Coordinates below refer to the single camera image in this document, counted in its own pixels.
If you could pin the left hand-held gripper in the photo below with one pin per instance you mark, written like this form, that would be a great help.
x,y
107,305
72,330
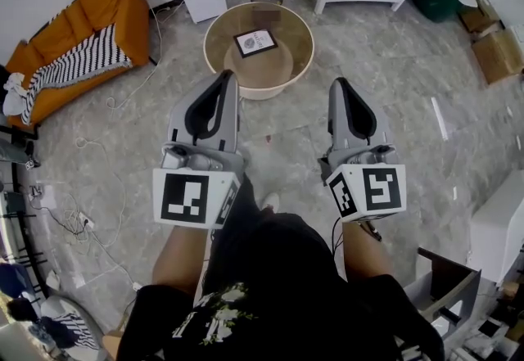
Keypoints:
x,y
182,197

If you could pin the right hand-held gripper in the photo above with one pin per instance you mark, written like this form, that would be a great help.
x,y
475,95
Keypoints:
x,y
380,191

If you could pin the black framed leaf picture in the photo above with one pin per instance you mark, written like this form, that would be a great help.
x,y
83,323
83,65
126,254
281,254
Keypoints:
x,y
256,43

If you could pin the person's right forearm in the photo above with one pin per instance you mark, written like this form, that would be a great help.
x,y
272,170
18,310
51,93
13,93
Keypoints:
x,y
366,257

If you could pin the person's left forearm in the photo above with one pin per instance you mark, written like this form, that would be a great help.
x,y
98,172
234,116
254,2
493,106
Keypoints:
x,y
180,257

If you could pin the round glass coffee table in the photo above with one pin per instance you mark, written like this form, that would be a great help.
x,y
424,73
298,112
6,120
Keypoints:
x,y
294,40

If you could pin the person's black trousers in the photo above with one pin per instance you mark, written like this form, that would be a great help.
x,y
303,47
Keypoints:
x,y
247,195

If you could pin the person's right white shoe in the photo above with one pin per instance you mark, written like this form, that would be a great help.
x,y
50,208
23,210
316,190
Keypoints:
x,y
271,201

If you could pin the orange sofa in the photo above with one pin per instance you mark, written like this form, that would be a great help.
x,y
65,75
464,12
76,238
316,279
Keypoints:
x,y
131,19

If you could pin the black white striped blanket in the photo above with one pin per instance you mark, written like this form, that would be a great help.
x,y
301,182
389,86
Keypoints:
x,y
82,60

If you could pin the white power strip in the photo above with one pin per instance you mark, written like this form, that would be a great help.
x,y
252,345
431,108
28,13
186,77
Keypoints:
x,y
136,285
87,222

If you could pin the large cardboard box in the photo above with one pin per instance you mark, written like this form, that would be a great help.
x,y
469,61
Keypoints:
x,y
499,56

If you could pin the small cardboard box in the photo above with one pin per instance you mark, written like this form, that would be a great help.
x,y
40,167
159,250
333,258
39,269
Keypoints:
x,y
479,17

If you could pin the white low cabinet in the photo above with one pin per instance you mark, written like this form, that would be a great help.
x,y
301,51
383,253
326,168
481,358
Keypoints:
x,y
497,228

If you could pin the person's black printed shirt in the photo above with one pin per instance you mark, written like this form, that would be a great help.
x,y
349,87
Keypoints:
x,y
278,294

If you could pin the white crumpled cloth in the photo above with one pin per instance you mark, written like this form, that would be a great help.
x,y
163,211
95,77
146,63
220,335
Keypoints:
x,y
14,95

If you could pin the grey open cabinet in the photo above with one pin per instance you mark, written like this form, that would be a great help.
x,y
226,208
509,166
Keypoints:
x,y
464,290

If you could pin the white shell chair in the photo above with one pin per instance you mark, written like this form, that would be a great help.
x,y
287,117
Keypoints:
x,y
53,306

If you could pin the wooden chair seat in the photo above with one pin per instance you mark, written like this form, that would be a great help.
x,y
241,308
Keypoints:
x,y
110,345

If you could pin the black white striped cushion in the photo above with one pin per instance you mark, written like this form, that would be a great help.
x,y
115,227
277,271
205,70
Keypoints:
x,y
75,328

